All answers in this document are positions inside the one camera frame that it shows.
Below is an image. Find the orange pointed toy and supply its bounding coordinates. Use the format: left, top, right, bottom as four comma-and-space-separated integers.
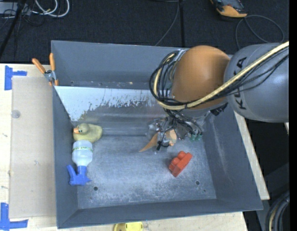
138, 128, 177, 153

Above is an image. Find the yellow rubber duck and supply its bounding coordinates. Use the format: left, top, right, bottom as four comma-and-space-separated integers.
73, 123, 103, 144

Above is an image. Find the red toy building block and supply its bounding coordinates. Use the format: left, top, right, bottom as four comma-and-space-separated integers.
168, 151, 193, 178

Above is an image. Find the pale wood flat board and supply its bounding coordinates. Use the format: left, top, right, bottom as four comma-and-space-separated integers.
8, 76, 58, 219

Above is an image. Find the white spray bottle blue nozzle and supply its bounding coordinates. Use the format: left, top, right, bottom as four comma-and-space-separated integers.
66, 140, 94, 186

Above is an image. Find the grey metal bin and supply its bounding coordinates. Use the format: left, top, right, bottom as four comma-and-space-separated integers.
50, 40, 264, 230

